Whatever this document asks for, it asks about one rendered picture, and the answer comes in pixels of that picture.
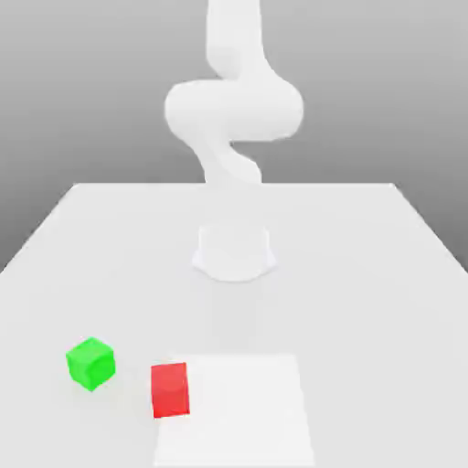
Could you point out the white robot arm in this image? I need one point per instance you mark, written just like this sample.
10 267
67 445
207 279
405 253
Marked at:
234 109

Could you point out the small red cube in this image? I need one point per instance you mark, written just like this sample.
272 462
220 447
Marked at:
170 389

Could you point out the small green cube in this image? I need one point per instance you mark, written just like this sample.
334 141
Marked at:
90 364

